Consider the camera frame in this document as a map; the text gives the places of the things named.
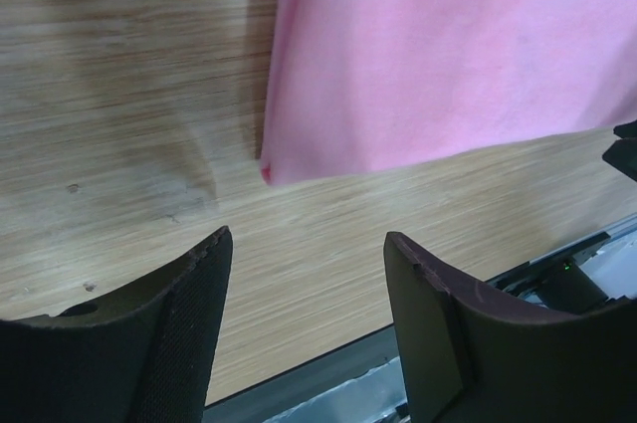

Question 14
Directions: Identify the pink t shirt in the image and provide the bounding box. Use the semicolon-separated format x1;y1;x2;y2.
261;0;636;185

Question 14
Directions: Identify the aluminium rail profile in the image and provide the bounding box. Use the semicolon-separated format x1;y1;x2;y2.
202;216;636;422

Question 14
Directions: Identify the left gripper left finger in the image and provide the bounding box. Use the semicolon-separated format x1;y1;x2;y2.
1;227;233;422

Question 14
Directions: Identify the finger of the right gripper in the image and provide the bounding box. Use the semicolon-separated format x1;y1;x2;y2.
602;120;637;181

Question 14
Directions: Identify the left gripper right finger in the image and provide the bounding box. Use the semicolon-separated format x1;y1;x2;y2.
383;232;636;422

